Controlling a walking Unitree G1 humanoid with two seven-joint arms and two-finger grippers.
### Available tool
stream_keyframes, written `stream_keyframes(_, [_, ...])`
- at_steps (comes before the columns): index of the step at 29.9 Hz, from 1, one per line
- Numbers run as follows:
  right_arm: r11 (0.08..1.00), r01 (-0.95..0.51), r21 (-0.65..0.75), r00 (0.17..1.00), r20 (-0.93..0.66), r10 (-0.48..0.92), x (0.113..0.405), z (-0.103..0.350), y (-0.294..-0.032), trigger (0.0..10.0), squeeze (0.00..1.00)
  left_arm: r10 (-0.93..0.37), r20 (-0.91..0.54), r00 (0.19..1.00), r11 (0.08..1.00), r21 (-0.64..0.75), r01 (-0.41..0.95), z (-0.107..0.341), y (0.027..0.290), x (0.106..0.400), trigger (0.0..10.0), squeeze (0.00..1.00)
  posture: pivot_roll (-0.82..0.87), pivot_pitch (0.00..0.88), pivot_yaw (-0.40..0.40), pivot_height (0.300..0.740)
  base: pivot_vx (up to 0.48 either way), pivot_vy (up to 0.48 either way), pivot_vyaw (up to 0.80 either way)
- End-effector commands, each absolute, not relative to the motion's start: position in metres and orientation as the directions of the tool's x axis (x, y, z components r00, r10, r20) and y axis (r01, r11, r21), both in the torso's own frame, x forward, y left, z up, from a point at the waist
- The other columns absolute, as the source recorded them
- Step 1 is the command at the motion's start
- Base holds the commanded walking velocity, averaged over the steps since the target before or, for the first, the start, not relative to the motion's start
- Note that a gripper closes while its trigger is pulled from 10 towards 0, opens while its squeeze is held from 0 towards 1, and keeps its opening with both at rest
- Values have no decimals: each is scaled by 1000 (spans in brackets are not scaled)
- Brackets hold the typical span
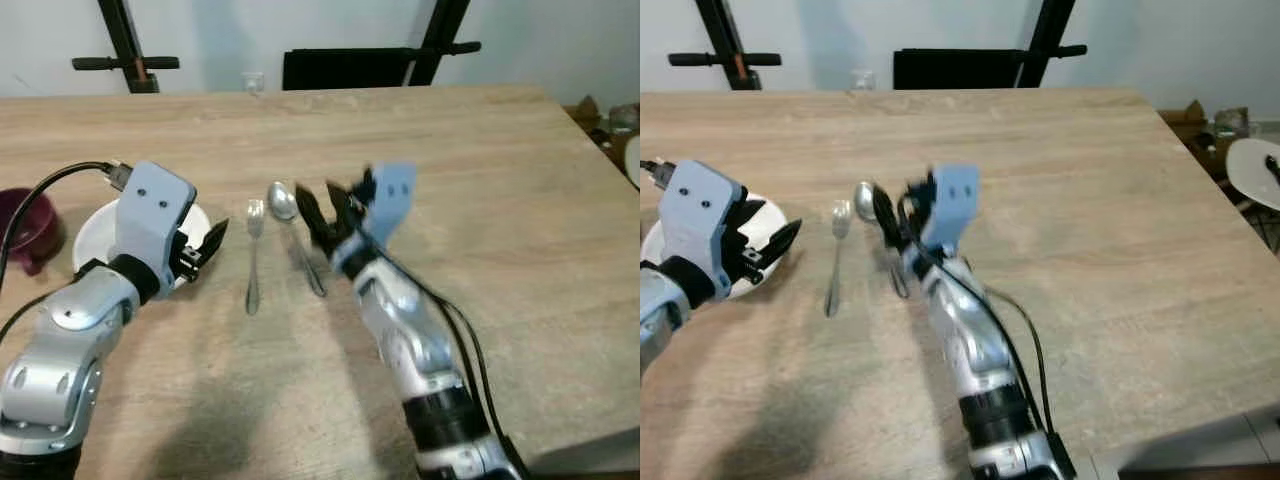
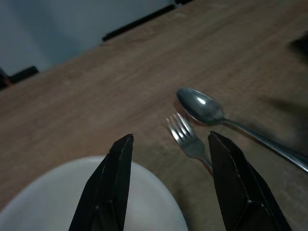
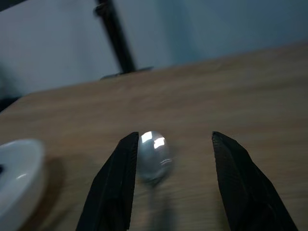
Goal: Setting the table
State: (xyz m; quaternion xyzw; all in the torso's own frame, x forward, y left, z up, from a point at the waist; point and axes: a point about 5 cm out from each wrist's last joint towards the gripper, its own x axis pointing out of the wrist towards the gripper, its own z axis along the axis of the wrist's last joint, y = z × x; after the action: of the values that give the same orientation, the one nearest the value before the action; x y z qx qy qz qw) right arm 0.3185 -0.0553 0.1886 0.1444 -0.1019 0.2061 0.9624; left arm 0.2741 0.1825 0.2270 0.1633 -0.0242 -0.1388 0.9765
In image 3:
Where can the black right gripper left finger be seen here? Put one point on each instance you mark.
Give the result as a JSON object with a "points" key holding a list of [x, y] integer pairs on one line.
{"points": [[113, 192]]}

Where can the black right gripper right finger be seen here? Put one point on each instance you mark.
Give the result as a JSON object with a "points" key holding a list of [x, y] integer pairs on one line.
{"points": [[245, 192]]}

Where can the metal spoon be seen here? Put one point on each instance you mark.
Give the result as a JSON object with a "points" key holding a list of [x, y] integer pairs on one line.
{"points": [[154, 154]]}

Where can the white bowl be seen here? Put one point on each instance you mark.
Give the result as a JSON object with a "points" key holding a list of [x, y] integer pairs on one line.
{"points": [[19, 168]]}

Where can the black stand pole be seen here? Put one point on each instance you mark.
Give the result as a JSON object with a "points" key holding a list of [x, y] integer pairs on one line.
{"points": [[115, 36]]}

